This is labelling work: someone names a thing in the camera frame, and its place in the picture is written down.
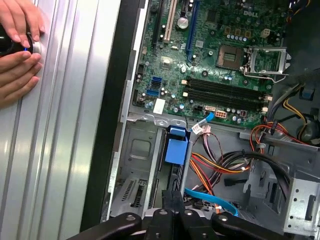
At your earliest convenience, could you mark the blue expansion slot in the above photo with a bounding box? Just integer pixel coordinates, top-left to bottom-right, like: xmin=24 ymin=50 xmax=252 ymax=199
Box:
xmin=185 ymin=0 xmax=201 ymax=64

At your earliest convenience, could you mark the silver socket cover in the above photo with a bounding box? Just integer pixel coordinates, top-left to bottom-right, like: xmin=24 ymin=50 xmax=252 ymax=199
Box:
xmin=243 ymin=46 xmax=292 ymax=76

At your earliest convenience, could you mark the short blue labelled wire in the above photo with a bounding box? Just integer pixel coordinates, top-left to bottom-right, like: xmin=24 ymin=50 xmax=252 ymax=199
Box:
xmin=190 ymin=111 xmax=216 ymax=136

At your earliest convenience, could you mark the hard disk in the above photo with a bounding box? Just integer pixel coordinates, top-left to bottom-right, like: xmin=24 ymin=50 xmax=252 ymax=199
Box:
xmin=159 ymin=125 xmax=192 ymax=210

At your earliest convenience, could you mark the CPU socket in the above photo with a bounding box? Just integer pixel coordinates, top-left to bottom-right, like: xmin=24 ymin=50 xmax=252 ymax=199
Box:
xmin=216 ymin=44 xmax=245 ymax=71

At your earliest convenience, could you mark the person's left hand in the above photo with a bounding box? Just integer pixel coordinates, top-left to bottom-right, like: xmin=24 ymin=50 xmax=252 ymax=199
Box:
xmin=0 ymin=0 xmax=46 ymax=48

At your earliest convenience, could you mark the red orange yellow power wire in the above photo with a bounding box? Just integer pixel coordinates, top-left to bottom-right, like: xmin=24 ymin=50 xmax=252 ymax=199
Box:
xmin=189 ymin=152 xmax=252 ymax=198

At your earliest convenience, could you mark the silver coin cell battery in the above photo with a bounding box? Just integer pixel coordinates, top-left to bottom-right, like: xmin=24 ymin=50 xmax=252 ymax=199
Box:
xmin=176 ymin=16 xmax=189 ymax=30

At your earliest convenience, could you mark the black expansion slot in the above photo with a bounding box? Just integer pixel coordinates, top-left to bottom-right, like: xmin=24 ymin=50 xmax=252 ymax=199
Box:
xmin=150 ymin=0 xmax=165 ymax=50

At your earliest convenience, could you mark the green motherboard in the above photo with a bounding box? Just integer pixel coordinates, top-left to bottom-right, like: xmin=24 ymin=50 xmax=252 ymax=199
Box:
xmin=131 ymin=0 xmax=291 ymax=130

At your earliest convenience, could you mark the silver optical drive cage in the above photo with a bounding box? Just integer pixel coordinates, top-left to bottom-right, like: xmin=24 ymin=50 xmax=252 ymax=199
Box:
xmin=238 ymin=129 xmax=320 ymax=236

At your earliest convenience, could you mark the light blue data wire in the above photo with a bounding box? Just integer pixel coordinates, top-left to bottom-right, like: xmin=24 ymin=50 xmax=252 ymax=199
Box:
xmin=184 ymin=187 xmax=240 ymax=218

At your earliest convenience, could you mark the black RAM slot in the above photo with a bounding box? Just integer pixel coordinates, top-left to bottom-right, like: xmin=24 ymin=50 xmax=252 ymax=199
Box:
xmin=187 ymin=87 xmax=270 ymax=108
xmin=187 ymin=92 xmax=270 ymax=113
xmin=187 ymin=82 xmax=271 ymax=103
xmin=187 ymin=76 xmax=271 ymax=98

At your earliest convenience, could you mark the person's right hand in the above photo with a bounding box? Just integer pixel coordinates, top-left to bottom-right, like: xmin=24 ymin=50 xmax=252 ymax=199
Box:
xmin=0 ymin=51 xmax=43 ymax=109

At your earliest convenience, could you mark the round black blue-ring tool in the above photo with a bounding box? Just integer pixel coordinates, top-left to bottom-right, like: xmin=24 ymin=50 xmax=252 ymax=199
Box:
xmin=0 ymin=23 xmax=42 ymax=57

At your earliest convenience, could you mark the metal locking lever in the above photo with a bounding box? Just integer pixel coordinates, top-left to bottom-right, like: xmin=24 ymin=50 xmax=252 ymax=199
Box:
xmin=243 ymin=71 xmax=288 ymax=83

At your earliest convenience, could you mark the black open PC case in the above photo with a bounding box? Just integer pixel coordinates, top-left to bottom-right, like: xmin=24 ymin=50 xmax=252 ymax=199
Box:
xmin=79 ymin=0 xmax=320 ymax=240

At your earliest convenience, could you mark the silver disk bay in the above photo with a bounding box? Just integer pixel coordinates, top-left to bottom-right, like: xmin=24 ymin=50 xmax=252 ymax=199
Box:
xmin=107 ymin=112 xmax=193 ymax=221

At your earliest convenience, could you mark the white board sticker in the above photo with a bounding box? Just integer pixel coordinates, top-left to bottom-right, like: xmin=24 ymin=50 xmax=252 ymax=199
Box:
xmin=153 ymin=98 xmax=166 ymax=115

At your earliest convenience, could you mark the black sleeved cable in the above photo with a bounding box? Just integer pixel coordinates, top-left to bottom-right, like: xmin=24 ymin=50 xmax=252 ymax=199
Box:
xmin=217 ymin=150 xmax=292 ymax=201

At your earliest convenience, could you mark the grey power supply unit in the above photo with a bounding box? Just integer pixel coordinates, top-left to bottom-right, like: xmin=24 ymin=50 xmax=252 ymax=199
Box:
xmin=283 ymin=0 xmax=320 ymax=78

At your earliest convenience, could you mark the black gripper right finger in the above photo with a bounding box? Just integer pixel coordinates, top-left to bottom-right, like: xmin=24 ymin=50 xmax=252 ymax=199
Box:
xmin=173 ymin=190 xmax=295 ymax=240

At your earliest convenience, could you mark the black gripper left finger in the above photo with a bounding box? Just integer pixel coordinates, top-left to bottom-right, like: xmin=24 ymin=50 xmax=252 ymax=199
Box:
xmin=65 ymin=189 xmax=176 ymax=240

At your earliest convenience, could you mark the white expansion slot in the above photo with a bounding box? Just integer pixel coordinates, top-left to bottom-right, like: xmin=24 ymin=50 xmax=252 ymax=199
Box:
xmin=163 ymin=0 xmax=179 ymax=43

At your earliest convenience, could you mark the orange supply wire bundle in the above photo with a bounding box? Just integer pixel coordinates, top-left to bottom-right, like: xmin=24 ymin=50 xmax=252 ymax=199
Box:
xmin=249 ymin=123 xmax=312 ymax=153

